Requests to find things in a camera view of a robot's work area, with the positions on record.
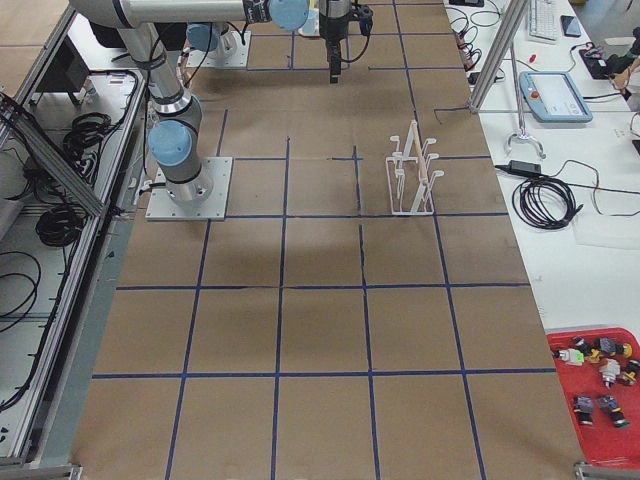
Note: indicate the metal grabber stick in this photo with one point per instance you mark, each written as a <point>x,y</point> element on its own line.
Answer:
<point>521,136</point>

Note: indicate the cream serving tray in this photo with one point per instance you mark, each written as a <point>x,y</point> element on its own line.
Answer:
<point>310,29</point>

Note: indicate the black smartphone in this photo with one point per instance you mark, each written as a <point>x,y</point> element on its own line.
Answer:
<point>570,26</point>

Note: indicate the white wire cup rack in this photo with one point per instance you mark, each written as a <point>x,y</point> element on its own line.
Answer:
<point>410,177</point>

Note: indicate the red parts tray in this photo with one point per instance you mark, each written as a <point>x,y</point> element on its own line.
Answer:
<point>602,444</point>

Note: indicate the blue teach pendant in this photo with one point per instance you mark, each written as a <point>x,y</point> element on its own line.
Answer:
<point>553,97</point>

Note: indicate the aluminium frame post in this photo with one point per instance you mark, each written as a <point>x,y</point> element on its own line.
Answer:
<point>503,39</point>

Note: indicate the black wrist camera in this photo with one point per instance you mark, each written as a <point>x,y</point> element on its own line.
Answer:
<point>364,15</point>

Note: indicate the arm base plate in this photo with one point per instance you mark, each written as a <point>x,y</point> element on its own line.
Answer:
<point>204,198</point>
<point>238,61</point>

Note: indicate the white keyboard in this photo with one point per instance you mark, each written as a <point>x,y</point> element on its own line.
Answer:
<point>542,21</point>

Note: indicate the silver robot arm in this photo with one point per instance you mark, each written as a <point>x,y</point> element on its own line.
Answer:
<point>173,140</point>
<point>215,40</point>

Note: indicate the black power adapter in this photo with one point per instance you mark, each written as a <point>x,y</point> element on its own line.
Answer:
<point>520,169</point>

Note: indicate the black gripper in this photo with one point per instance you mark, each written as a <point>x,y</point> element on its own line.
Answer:
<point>333,24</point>

